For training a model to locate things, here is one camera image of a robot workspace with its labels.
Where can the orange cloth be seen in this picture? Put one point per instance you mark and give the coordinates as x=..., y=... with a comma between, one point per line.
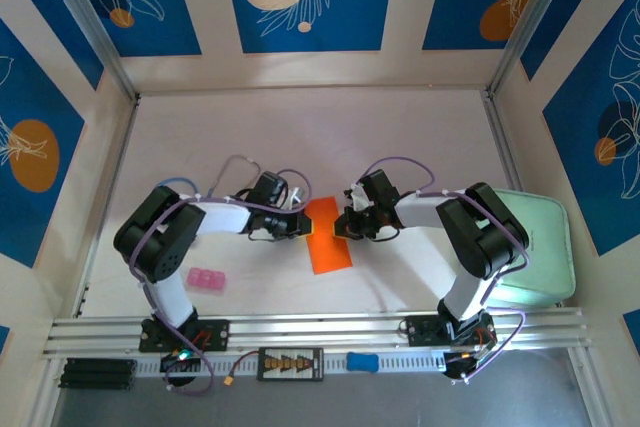
x=330, y=252

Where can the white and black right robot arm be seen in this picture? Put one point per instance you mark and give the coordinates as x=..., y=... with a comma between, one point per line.
x=425, y=212

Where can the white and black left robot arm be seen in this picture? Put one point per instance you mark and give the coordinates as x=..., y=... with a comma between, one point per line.
x=220, y=219

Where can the pink pill box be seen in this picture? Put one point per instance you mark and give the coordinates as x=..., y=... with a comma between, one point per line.
x=205, y=278

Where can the blue stethoscope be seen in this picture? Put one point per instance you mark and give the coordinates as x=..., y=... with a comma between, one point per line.
x=175, y=179

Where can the blue bone-shaped clip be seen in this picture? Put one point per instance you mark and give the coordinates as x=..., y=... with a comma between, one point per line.
x=362, y=362

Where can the black power distribution board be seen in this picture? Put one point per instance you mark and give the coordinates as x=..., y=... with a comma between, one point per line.
x=290, y=363

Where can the mint green tray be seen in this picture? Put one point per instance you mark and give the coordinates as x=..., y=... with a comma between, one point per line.
x=545, y=247

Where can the black rectangular block stack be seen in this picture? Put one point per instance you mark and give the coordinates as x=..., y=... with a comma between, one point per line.
x=97, y=373

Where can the aluminium mounting rail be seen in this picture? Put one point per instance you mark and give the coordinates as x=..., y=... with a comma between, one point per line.
x=320, y=329

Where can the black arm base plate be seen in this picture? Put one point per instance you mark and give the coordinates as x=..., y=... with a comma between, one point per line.
x=422, y=332
x=215, y=334

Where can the aluminium frame post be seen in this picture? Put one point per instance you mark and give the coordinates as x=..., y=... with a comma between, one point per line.
x=529, y=22
x=96, y=27

